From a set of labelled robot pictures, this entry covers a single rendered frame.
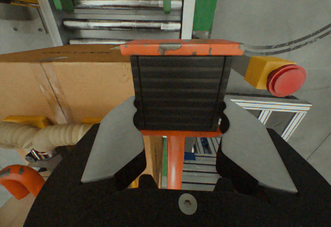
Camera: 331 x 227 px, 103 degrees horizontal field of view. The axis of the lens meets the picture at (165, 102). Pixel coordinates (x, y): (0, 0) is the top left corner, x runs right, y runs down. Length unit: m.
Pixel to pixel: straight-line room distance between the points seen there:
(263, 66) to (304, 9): 1.31
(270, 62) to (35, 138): 0.49
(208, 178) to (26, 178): 0.68
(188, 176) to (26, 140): 0.64
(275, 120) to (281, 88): 1.35
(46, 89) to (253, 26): 1.43
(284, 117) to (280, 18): 0.90
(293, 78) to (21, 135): 0.53
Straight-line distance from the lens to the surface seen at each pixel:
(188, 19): 0.72
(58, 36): 0.91
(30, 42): 1.86
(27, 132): 0.35
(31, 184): 0.34
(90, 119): 0.35
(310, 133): 2.46
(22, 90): 0.42
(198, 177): 0.78
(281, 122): 1.78
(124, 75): 0.28
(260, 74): 0.39
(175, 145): 0.16
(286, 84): 0.38
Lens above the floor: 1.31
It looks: 60 degrees down
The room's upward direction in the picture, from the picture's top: 175 degrees counter-clockwise
